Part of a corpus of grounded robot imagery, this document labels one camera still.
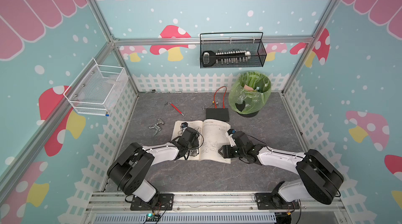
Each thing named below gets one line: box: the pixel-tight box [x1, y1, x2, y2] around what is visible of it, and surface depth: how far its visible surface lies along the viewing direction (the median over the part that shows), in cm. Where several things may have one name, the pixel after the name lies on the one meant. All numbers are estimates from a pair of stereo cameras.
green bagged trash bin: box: [228, 71, 272, 115], surface depth 97 cm
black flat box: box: [205, 107, 230, 122], surface depth 109 cm
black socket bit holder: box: [201, 50, 252, 67], surface depth 91 cm
